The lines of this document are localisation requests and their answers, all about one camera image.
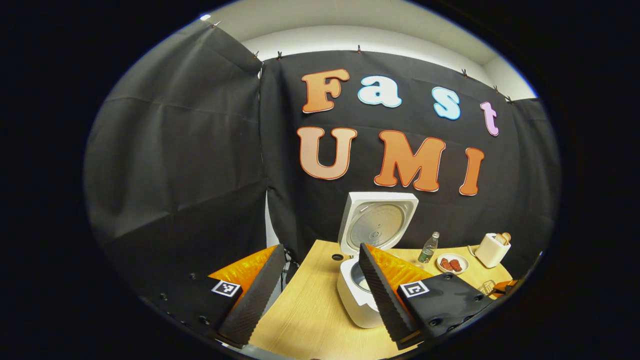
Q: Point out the white rice cooker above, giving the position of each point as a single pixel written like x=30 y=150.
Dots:
x=375 y=225

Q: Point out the red meat piece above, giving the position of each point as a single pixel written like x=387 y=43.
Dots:
x=455 y=265
x=446 y=264

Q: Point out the white round plate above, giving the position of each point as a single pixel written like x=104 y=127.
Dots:
x=465 y=262

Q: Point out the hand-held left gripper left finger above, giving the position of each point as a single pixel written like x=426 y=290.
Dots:
x=260 y=300

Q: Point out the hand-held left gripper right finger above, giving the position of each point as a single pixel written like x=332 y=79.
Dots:
x=382 y=300

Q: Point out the black backdrop cloth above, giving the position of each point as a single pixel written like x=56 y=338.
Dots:
x=175 y=150

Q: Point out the clear plastic water bottle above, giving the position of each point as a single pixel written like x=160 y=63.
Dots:
x=427 y=252

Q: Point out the white toaster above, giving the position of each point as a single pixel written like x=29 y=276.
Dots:
x=490 y=255

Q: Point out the black tripod stand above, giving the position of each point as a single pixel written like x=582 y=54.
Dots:
x=289 y=260

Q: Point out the toast bread slice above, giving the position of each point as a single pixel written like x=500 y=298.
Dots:
x=506 y=237
x=500 y=239

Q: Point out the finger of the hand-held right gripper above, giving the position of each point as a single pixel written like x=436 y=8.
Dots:
x=502 y=286

